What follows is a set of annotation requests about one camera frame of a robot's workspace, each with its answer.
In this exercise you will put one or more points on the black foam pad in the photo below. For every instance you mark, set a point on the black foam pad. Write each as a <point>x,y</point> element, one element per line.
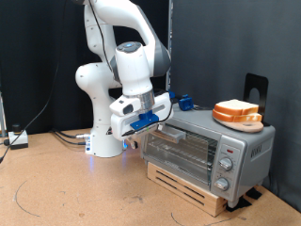
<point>254,193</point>
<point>240,203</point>

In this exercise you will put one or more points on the metal frame bar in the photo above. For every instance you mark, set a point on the metal frame bar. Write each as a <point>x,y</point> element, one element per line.
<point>2,116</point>

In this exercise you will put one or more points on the grey curtain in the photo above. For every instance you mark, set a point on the grey curtain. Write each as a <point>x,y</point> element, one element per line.
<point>235,37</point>

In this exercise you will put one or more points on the black metal bookend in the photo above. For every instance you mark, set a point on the black metal bookend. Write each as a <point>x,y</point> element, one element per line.
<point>255,81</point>

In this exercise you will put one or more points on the slotted wooden block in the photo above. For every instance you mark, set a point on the slotted wooden block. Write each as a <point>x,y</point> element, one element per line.
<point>188,191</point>

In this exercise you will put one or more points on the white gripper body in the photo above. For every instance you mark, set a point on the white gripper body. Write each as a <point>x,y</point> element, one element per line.
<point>120,124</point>

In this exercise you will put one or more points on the black curtain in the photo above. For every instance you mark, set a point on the black curtain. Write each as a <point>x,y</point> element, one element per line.
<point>31,47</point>

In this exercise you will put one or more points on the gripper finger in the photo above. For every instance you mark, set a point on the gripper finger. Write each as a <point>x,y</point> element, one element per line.
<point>134,144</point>
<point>161,127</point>

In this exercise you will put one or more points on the white power box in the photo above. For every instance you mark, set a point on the white power box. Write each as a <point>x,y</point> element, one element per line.
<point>18,139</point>

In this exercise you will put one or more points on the white bread slice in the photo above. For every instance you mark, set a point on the white bread slice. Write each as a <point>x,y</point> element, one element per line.
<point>235,106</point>
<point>244,118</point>

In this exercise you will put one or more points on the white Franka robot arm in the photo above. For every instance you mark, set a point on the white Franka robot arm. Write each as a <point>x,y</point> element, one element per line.
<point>134,69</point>

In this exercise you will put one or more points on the silver oven knob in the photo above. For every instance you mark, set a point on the silver oven knob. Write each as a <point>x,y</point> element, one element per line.
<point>225,164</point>
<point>221,184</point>

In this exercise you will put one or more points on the vertical metal pole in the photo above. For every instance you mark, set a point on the vertical metal pole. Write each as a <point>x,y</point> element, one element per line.
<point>170,19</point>

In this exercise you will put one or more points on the silver toaster oven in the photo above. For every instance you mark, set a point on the silver toaster oven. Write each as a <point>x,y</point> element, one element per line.
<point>250,147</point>

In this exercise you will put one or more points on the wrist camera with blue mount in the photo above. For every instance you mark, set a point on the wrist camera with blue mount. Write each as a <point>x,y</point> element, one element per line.
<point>142,121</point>

